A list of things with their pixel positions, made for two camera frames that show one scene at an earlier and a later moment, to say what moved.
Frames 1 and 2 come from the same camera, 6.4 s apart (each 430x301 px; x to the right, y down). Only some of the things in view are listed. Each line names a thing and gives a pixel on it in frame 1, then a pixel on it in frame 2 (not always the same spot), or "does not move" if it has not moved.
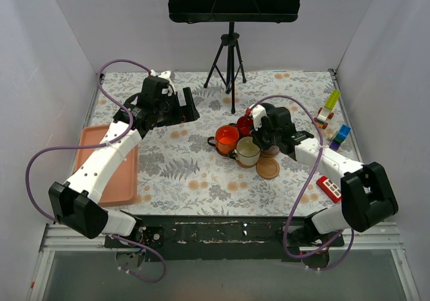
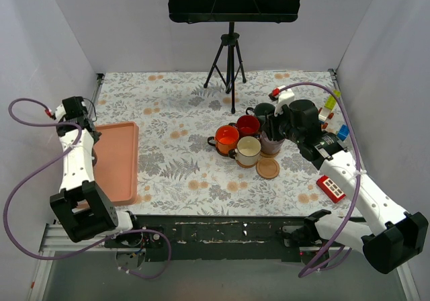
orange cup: (225, 140) does not move
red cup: (245, 126) does not move
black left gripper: (179, 109) to (89, 126)
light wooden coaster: (267, 168) does not move
